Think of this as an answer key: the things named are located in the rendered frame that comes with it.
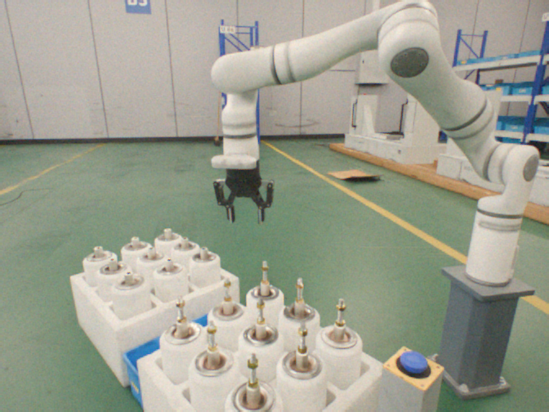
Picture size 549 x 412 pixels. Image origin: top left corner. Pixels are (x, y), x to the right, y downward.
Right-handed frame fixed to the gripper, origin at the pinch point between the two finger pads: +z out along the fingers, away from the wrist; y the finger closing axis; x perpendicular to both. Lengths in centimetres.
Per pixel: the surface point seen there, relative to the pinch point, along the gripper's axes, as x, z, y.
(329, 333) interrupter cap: 14.1, 19.7, -20.4
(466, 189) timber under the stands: -211, 71, -123
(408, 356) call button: 27.0, 10.3, -33.0
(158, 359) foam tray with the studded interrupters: 20.1, 26.2, 16.9
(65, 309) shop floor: -15, 48, 74
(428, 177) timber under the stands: -254, 77, -105
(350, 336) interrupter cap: 14.2, 19.7, -24.8
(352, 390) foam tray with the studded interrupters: 21.9, 26.1, -25.2
